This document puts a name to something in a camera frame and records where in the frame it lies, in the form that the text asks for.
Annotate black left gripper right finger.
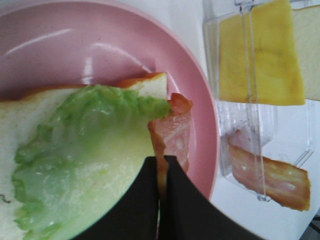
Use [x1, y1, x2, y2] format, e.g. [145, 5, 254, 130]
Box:
[158, 155, 260, 240]

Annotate clear plastic right tray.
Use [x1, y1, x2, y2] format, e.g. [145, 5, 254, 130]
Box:
[203, 0, 316, 202]

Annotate yellow cheese slice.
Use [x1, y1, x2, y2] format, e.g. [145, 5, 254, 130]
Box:
[219, 0, 305, 106]

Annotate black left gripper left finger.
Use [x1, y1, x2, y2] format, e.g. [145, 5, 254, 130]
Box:
[74, 156, 159, 240]

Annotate bread slice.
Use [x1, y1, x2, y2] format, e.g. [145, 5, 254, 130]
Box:
[292, 5, 320, 101]
[0, 73, 167, 240]

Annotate green lettuce leaf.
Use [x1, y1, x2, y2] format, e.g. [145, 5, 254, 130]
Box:
[11, 85, 171, 240]

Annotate bacon strip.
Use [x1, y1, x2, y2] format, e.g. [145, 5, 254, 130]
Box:
[227, 129, 311, 211]
[147, 92, 194, 238]

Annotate pink round plate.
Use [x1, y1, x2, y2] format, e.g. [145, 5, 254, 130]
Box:
[0, 0, 218, 198]

